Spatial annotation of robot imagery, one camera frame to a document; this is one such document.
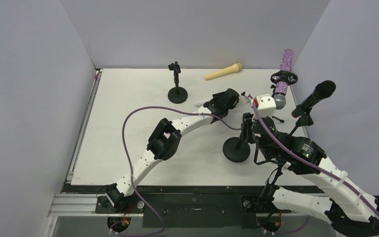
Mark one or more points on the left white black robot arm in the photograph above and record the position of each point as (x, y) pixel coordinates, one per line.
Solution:
(164, 141)

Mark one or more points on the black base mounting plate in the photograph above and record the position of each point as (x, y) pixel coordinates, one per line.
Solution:
(183, 206)

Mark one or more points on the black round-base stand white mic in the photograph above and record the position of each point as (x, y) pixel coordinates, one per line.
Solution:
(235, 150)

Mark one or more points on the purple glitter microphone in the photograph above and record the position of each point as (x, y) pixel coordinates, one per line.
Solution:
(286, 60)

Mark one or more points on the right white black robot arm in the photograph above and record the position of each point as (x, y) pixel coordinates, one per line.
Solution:
(349, 210)

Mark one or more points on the black tripod shock-mount stand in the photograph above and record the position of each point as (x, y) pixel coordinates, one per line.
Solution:
(281, 80)

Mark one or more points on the cream beige microphone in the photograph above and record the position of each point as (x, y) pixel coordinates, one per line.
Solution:
(235, 68)

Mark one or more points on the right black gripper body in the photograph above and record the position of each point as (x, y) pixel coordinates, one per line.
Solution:
(247, 127)

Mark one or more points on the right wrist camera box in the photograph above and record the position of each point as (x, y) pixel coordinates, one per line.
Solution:
(265, 105)

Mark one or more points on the black microphone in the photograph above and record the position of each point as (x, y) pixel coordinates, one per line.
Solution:
(322, 91)

